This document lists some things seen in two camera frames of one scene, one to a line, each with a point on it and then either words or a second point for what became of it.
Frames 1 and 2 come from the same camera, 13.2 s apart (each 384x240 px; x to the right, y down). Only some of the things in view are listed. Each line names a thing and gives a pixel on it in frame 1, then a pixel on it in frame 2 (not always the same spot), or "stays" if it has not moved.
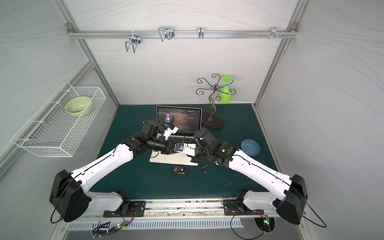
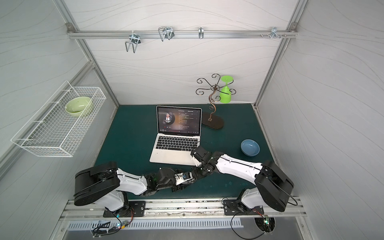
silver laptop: (176, 125) stays
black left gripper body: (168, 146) -> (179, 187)
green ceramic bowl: (79, 106) stays
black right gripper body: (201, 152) -> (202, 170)
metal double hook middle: (166, 32) stays
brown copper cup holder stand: (214, 90) stays
